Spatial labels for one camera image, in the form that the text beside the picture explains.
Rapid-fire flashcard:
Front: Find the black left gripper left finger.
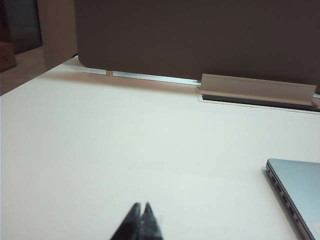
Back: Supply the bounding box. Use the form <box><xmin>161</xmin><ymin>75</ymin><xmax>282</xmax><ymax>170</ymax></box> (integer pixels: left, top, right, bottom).
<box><xmin>109</xmin><ymin>202</ymin><xmax>143</xmax><ymax>240</ymax></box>

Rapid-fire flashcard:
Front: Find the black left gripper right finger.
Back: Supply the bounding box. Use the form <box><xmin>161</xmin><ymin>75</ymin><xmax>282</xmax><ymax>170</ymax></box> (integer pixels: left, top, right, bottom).
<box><xmin>139</xmin><ymin>201</ymin><xmax>165</xmax><ymax>240</ymax></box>

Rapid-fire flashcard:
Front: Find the silver Dell laptop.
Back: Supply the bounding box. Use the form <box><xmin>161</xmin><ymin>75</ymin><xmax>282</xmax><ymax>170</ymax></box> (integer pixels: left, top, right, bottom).
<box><xmin>264</xmin><ymin>158</ymin><xmax>320</xmax><ymax>240</ymax></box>

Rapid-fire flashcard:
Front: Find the grey-brown desk divider panel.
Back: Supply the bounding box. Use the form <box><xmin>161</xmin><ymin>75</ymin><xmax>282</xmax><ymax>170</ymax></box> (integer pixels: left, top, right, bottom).
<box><xmin>74</xmin><ymin>0</ymin><xmax>320</xmax><ymax>85</ymax></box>

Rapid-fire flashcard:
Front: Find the brown cardboard box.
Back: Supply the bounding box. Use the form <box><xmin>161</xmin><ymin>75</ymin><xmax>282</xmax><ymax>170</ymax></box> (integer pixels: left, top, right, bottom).
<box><xmin>0</xmin><ymin>41</ymin><xmax>17</xmax><ymax>73</ymax></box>

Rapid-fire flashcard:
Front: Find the aluminium divider rail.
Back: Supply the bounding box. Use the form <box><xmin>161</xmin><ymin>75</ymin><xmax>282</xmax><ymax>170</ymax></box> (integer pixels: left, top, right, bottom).
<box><xmin>80</xmin><ymin>67</ymin><xmax>202</xmax><ymax>86</ymax></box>

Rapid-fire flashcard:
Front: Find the beige desk cable flap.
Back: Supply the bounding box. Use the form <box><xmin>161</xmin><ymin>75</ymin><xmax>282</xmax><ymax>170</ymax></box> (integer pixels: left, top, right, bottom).
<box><xmin>198</xmin><ymin>73</ymin><xmax>320</xmax><ymax>113</ymax></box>

